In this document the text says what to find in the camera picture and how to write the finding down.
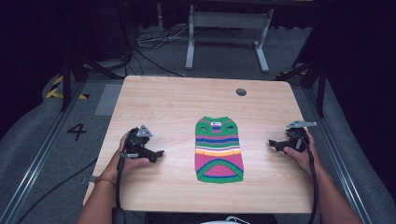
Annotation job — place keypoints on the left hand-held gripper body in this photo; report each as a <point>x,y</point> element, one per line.
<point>134,142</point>

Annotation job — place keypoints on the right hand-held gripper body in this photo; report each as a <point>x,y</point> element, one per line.
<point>298,134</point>

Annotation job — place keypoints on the person's right hand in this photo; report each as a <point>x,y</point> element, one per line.
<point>301,158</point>

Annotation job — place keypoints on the person's left hand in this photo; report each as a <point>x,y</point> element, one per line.
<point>124,165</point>

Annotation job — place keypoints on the striped knitted pet sweater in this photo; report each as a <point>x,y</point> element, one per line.
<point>219,149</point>

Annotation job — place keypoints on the black metal stand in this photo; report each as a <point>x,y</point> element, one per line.
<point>67,81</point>
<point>317,77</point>

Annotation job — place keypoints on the grey round table grommet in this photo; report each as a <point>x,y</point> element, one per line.
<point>241,92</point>

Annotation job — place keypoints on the white object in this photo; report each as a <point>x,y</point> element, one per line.
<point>227,221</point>

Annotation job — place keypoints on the grey metal floor rail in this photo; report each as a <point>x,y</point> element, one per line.
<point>337,155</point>
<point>37,158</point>

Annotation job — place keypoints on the white metal desk frame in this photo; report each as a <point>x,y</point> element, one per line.
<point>229,20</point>

